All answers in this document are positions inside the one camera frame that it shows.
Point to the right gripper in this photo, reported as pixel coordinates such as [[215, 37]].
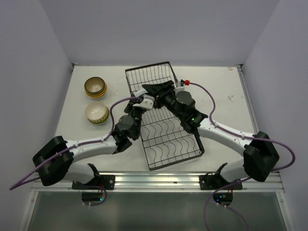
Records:
[[155, 89]]

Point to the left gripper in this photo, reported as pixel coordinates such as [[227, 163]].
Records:
[[129, 106]]

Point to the white ceramic bowl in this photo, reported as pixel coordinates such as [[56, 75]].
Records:
[[140, 92]]

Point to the white black striped bowl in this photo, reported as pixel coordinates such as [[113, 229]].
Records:
[[96, 111]]

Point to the orange yellow bowl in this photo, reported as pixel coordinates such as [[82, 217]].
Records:
[[96, 96]]

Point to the dark patterned bowl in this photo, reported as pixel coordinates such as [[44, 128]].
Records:
[[94, 86]]

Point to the lime yellow bowl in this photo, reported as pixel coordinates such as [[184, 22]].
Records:
[[106, 115]]

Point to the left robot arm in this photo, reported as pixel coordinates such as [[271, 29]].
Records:
[[58, 159]]

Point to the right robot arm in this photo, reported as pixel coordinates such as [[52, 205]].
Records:
[[259, 156]]

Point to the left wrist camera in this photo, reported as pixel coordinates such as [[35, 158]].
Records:
[[147, 103]]

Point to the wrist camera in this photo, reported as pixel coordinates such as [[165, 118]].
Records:
[[147, 103], [181, 85]]

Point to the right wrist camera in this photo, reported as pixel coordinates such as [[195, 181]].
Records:
[[181, 85]]

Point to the black wire dish rack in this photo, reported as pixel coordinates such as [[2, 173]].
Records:
[[164, 140]]

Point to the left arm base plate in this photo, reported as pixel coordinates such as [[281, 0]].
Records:
[[103, 181]]

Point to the aluminium mounting rail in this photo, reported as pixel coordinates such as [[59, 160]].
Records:
[[182, 182]]

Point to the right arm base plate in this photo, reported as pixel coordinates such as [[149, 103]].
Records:
[[211, 181]]

